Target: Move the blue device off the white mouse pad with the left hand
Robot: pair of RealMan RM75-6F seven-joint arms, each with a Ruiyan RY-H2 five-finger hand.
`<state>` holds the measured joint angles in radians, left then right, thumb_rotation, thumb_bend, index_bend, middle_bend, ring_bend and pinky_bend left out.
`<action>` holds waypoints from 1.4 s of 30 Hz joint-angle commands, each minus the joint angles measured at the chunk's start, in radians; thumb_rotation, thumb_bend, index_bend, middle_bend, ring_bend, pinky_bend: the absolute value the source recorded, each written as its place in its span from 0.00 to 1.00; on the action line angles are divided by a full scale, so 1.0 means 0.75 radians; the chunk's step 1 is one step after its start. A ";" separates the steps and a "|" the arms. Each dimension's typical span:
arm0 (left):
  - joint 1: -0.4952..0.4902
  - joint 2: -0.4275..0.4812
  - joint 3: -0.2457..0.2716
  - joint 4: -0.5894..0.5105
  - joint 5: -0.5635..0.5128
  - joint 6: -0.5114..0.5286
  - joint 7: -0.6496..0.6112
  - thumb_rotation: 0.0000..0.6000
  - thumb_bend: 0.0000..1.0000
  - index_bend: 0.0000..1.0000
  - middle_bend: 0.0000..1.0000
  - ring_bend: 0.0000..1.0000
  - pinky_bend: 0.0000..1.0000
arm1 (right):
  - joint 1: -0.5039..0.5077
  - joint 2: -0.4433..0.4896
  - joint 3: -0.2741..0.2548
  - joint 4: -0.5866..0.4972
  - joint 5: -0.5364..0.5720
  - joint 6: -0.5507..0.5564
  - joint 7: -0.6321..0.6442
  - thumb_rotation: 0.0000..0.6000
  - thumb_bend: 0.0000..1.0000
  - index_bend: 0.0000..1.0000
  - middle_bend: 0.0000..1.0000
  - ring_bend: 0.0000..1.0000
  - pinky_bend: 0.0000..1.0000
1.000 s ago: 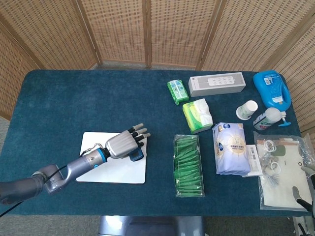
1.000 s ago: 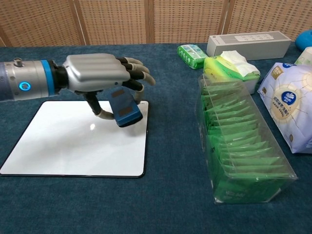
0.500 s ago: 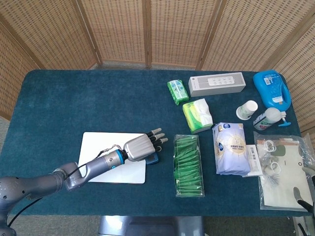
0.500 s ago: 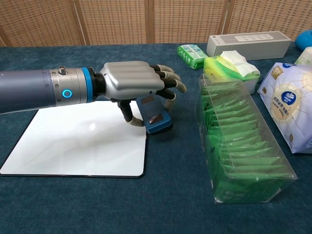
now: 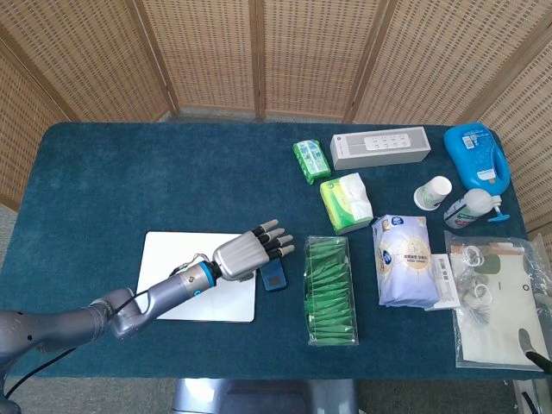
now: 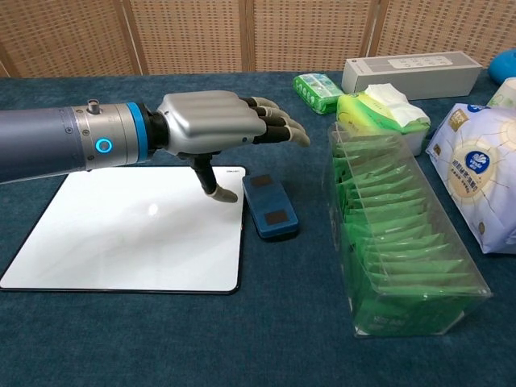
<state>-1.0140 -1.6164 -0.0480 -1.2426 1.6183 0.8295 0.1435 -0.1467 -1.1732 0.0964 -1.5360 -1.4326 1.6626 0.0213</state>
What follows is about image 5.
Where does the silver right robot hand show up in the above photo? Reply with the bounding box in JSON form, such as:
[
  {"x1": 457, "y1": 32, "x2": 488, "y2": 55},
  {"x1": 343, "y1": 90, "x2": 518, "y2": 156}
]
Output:
[{"x1": 517, "y1": 292, "x2": 552, "y2": 373}]

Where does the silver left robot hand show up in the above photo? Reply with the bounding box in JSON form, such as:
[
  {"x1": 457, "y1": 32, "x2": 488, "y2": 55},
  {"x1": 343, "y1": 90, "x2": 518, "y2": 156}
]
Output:
[{"x1": 211, "y1": 219, "x2": 297, "y2": 284}]

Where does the blue board eraser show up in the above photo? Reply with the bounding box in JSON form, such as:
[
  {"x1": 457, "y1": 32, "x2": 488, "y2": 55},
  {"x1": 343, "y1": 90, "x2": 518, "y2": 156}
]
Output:
[{"x1": 260, "y1": 261, "x2": 289, "y2": 293}]

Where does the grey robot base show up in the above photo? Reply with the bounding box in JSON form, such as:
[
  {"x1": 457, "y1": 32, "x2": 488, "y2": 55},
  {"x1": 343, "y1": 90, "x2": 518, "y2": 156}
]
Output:
[{"x1": 172, "y1": 378, "x2": 359, "y2": 414}]

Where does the white writing board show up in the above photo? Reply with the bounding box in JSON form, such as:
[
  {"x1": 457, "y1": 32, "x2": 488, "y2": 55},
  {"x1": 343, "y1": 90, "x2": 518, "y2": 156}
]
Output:
[{"x1": 135, "y1": 231, "x2": 259, "y2": 323}]

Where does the clear plastic bag with parts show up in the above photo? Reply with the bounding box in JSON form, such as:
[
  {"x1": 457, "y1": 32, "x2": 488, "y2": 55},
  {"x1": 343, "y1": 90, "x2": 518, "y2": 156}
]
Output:
[{"x1": 443, "y1": 229, "x2": 552, "y2": 370}]

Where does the clear box of green sachets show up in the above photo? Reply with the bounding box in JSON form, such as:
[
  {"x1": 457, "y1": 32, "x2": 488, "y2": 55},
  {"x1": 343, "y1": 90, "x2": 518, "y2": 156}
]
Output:
[{"x1": 304, "y1": 235, "x2": 360, "y2": 348}]

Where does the blue table cloth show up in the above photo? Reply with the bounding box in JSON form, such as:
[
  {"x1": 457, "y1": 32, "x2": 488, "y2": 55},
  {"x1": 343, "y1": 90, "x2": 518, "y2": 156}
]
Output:
[{"x1": 0, "y1": 121, "x2": 540, "y2": 381}]

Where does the green yellow tissue pack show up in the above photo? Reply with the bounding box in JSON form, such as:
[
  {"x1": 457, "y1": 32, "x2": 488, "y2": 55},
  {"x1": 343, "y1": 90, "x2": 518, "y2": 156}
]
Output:
[{"x1": 319, "y1": 172, "x2": 374, "y2": 236}]

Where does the green wet wipes pack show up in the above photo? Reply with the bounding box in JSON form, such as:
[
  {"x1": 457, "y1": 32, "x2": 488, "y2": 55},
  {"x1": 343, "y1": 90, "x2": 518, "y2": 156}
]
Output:
[{"x1": 292, "y1": 139, "x2": 332, "y2": 185}]

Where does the white barcode box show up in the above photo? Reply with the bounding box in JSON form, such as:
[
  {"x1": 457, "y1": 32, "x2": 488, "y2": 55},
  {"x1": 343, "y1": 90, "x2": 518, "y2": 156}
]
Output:
[{"x1": 430, "y1": 253, "x2": 461, "y2": 311}]

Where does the white blue tissue pack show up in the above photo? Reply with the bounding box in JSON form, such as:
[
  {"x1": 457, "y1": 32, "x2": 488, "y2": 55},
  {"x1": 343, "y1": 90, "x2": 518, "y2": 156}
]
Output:
[{"x1": 371, "y1": 214, "x2": 441, "y2": 310}]

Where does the white pump bottle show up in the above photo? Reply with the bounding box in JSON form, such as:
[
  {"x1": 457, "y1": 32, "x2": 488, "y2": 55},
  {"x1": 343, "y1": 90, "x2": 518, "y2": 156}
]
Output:
[{"x1": 443, "y1": 187, "x2": 513, "y2": 230}]

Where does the grey power strip box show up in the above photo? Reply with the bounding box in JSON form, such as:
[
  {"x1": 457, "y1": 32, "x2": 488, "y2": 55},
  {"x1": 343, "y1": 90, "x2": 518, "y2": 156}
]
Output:
[{"x1": 329, "y1": 126, "x2": 432, "y2": 172}]

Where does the white paper cup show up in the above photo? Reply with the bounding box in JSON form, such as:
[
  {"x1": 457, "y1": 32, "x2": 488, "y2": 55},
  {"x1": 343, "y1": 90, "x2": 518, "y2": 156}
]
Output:
[{"x1": 413, "y1": 175, "x2": 453, "y2": 211}]

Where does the wicker folding screen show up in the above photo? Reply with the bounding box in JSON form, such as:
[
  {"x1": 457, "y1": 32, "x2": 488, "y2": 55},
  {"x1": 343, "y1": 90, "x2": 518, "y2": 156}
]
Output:
[{"x1": 0, "y1": 0, "x2": 552, "y2": 234}]

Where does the blue detergent bottle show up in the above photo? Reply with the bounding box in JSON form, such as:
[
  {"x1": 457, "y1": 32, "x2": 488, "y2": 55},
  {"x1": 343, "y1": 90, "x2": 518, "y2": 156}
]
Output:
[{"x1": 442, "y1": 122, "x2": 512, "y2": 191}]

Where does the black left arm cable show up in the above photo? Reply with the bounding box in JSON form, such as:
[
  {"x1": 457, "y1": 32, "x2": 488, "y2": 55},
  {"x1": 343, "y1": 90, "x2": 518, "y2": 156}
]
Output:
[{"x1": 2, "y1": 253, "x2": 216, "y2": 400}]

